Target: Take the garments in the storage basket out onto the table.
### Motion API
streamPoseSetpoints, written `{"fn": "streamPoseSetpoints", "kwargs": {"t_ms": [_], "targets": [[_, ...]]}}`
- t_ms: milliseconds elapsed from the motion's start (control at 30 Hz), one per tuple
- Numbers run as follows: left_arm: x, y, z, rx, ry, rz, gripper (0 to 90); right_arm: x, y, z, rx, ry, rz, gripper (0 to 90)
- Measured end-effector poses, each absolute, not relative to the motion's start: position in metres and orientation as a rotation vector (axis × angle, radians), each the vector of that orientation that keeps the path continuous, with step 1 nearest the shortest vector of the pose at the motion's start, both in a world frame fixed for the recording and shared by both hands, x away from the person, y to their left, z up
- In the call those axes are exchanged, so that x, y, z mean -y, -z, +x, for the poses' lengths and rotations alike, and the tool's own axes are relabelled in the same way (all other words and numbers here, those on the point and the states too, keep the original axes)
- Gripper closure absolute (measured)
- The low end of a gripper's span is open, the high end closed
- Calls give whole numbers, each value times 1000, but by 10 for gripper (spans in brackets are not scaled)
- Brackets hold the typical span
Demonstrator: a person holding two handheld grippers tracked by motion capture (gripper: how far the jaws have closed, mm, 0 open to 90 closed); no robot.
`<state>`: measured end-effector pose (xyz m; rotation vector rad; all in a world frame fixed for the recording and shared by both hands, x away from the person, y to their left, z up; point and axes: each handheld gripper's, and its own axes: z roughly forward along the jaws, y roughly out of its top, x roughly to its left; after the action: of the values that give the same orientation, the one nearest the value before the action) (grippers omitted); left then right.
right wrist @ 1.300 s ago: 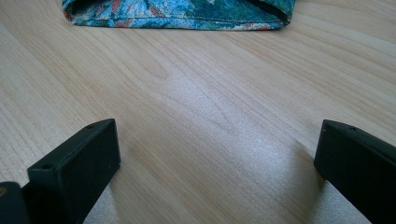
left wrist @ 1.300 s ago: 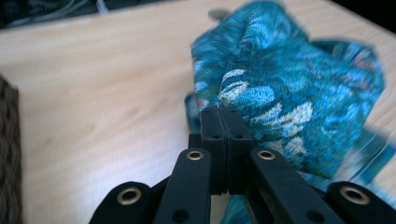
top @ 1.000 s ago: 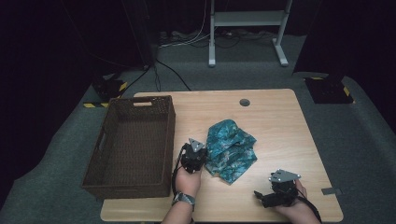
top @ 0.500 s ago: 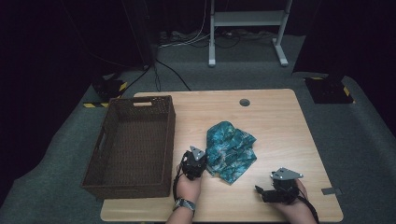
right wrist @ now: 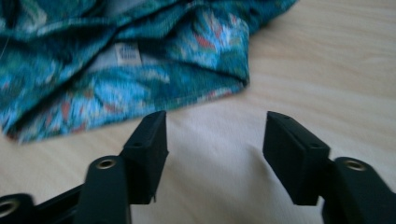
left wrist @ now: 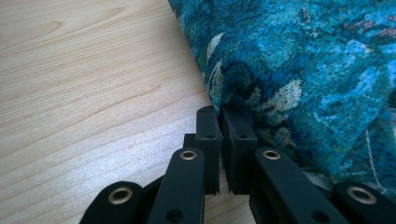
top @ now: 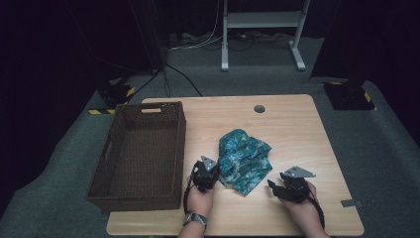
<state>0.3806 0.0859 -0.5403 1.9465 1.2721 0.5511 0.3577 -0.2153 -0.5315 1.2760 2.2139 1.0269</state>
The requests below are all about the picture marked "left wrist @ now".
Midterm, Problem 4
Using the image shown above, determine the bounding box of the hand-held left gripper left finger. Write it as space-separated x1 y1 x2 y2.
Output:
183 105 224 196

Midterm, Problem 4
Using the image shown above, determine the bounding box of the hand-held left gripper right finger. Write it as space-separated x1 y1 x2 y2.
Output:
219 106 260 196

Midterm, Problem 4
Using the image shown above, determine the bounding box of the teal floral shirt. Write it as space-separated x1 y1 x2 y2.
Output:
167 0 396 203

